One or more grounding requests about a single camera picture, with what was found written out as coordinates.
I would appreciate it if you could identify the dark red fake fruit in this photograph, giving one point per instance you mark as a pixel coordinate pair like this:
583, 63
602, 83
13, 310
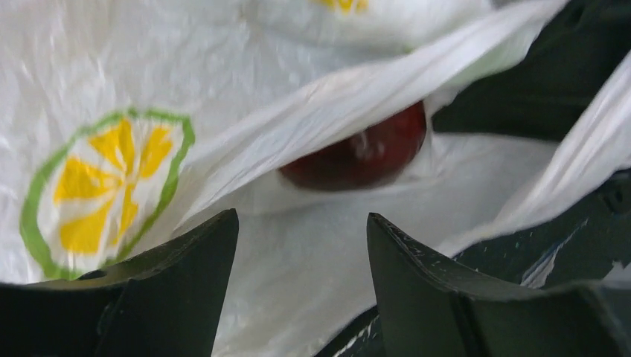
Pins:
370, 158

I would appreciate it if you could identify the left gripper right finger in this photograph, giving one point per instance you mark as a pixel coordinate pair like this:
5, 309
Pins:
430, 305

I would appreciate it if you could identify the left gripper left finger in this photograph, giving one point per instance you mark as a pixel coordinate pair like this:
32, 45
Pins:
164, 302

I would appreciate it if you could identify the white plastic bag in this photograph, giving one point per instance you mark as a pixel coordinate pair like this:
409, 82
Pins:
127, 123

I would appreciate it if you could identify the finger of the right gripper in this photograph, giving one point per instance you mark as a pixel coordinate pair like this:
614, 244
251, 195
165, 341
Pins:
545, 94
590, 241

